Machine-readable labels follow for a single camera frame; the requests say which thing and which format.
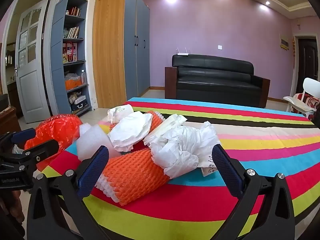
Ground white chair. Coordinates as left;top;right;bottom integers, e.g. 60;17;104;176
283;77;320;118

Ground grey-blue glazed door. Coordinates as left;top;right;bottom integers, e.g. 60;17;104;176
15;0;52;124

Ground red printed bag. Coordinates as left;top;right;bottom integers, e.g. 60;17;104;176
62;42;78;63

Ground white foam sheet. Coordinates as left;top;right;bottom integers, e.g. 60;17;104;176
76;123;120;161

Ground red patterned cushion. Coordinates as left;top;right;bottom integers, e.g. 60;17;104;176
292;94;320;120

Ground striped colourful blanket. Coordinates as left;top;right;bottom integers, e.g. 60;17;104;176
41;97;320;240

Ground white plastic tray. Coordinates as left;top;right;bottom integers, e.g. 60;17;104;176
144;114;187;145

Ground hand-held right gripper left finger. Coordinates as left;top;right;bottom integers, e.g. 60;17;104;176
27;145;110;240

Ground red-lined waste bin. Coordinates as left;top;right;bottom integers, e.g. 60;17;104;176
24;114;83;170

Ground small orange foam fruit net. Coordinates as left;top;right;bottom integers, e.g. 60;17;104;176
109;110;165;153

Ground dark blue case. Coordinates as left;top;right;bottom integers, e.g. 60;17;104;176
71;101;88;113

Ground black leather sofa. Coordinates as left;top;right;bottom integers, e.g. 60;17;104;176
164;54;271;108

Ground white wall panel box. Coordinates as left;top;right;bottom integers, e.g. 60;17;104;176
279;34;289;50

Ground dark kitchen counter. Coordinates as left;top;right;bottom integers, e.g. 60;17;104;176
7;82;24;118

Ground red hanging ornament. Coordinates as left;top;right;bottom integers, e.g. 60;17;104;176
291;36;297;68

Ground dark entrance door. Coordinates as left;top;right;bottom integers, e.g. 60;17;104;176
296;37;319;98

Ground blue-grey bookshelf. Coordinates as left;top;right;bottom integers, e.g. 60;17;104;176
51;0;92;117

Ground orange box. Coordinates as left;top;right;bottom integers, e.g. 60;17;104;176
65;77;82;90

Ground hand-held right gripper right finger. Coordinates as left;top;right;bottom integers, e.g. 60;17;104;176
211;144;295;240

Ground small white wrapper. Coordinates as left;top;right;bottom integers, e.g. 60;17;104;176
107;105;134;123

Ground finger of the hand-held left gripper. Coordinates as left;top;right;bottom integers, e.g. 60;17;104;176
0;139;60;171
0;127;37;154

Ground white paper plates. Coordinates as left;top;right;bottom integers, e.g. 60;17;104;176
109;112;153;153

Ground cardboard boxes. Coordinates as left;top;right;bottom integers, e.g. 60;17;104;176
69;92;87;105

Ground brown wooden cabinet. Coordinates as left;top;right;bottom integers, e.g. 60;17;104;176
0;106;22;135

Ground wooden wardrobe with blue doors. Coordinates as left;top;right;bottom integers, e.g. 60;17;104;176
92;0;150;109

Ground row of books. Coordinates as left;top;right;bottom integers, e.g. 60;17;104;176
64;27;80;39

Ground large orange foam fruit net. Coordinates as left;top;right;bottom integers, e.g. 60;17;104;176
95;148;170;206

